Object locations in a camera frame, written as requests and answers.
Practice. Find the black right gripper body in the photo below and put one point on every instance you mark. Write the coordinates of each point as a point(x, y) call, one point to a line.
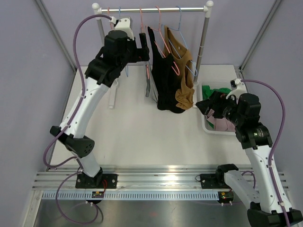
point(226, 108)

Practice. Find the right aluminium frame post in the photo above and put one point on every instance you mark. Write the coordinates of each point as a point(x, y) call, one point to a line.
point(274, 8)

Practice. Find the mauve pink tank top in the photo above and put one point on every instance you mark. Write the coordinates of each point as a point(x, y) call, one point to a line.
point(219, 124)

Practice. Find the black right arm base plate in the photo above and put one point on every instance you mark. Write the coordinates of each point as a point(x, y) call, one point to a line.
point(208, 181)

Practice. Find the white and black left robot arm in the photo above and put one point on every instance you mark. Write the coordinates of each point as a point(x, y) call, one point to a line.
point(118, 51)

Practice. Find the blue hanger with mauve top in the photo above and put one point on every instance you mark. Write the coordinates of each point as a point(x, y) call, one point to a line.
point(126, 68)

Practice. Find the grey tank top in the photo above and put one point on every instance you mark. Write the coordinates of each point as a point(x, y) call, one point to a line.
point(151, 90)

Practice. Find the black tank top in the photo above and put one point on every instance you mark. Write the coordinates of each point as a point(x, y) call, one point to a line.
point(167, 82)

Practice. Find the pink hanger with grey top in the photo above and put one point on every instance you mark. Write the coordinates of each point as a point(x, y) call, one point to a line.
point(142, 30)

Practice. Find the aluminium frame post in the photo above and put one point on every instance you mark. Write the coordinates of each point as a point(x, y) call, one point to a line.
point(50, 24)
point(274, 8)

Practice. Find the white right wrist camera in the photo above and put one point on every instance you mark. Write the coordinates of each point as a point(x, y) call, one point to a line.
point(238, 88)

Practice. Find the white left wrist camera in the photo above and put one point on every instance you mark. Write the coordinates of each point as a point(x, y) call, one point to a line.
point(123, 24)

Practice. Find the aluminium mounting rail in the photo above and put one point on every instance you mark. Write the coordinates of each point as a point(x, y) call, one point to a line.
point(134, 178)

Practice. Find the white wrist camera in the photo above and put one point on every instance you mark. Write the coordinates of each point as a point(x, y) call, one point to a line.
point(123, 24)
point(238, 88)

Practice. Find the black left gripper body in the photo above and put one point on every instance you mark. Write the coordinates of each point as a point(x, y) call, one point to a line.
point(134, 54)

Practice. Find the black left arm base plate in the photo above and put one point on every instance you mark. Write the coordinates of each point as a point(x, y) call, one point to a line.
point(109, 180)

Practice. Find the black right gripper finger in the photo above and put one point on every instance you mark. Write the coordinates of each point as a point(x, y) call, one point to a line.
point(203, 104)
point(204, 109)

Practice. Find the white and metal clothes rack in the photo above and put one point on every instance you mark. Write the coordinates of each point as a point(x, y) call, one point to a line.
point(206, 9)

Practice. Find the white plastic basket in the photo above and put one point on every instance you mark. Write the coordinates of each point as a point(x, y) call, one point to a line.
point(213, 84)

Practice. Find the green tank top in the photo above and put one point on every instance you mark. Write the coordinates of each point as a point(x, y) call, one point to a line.
point(207, 91)

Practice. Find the brown tank top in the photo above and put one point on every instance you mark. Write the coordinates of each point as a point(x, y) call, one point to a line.
point(182, 57)

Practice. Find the white slotted cable duct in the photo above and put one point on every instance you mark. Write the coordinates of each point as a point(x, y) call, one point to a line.
point(133, 196)

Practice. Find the left aluminium frame post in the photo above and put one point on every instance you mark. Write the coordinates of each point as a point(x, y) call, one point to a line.
point(50, 24)

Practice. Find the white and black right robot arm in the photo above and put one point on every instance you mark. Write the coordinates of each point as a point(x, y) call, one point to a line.
point(268, 205)

